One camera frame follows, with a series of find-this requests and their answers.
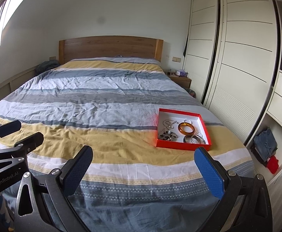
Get dark brown bangle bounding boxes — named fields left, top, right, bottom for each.
left=184, top=135, right=204, bottom=144

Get amber orange bangle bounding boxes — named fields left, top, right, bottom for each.
left=178, top=122, right=195, bottom=135

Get black bead bracelet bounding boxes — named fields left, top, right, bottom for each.
left=158, top=129, right=178, bottom=142

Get silver chain necklace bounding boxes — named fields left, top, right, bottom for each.
left=162, top=119, right=180, bottom=129

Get thin silver hoop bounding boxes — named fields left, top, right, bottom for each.
left=184, top=119, right=192, bottom=125

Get red jewelry box white inside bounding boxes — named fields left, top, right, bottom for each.
left=156, top=108, right=212, bottom=151

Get red cloth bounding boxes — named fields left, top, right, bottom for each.
left=266, top=155, right=279, bottom=174

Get folded blue jeans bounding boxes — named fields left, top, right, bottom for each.
left=253, top=128, right=277, bottom=162

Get striped blue yellow bedspread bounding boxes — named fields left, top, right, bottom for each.
left=0, top=58, right=254, bottom=231

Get dark waste bin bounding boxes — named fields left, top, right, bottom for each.
left=188, top=89, right=196, bottom=98

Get wooden headboard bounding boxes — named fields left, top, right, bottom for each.
left=58, top=36, right=164, bottom=64

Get wooden nightstand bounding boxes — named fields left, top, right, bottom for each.
left=169, top=75, right=191, bottom=89

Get purple tissue box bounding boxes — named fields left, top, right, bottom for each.
left=175, top=70, right=187, bottom=77

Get white sliding wardrobe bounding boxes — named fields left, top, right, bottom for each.
left=184, top=0, right=282, bottom=184

